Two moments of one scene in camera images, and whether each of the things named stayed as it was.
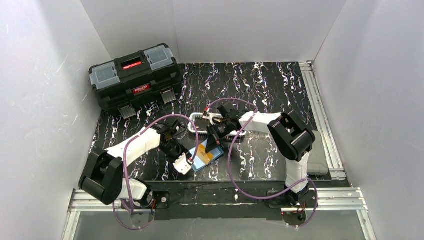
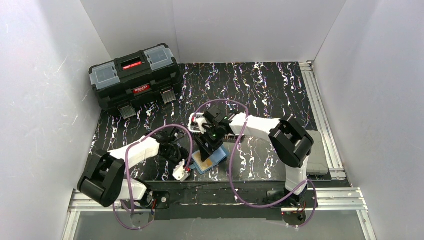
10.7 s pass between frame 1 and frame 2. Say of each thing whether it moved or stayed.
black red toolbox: stayed
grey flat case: stayed
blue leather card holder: moved
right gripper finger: moved
